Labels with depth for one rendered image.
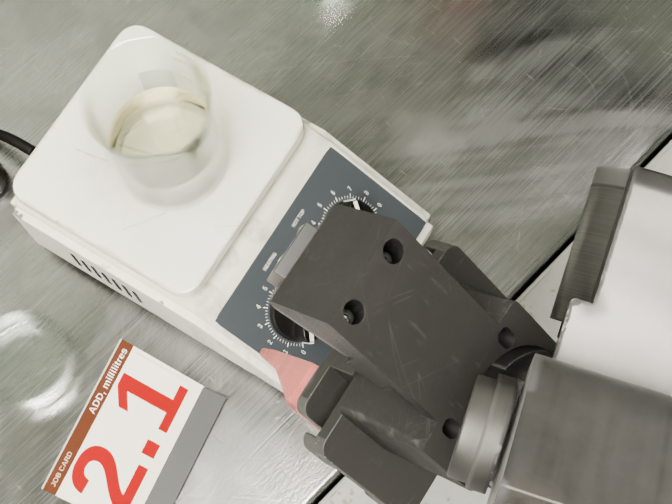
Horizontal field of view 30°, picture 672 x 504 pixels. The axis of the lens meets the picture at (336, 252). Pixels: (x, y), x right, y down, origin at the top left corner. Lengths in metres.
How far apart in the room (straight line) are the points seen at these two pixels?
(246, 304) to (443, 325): 0.24
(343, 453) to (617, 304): 0.14
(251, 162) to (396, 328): 0.26
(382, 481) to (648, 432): 0.17
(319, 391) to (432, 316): 0.09
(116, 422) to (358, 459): 0.23
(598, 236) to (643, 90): 0.35
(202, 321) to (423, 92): 0.21
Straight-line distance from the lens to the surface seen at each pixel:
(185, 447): 0.72
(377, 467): 0.52
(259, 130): 0.68
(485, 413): 0.38
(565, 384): 0.38
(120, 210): 0.67
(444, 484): 0.71
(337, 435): 0.50
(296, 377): 0.53
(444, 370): 0.45
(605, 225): 0.45
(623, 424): 0.37
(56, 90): 0.81
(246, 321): 0.67
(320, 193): 0.69
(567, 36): 0.80
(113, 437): 0.70
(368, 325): 0.42
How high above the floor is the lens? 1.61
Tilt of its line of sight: 72 degrees down
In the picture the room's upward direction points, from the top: 8 degrees counter-clockwise
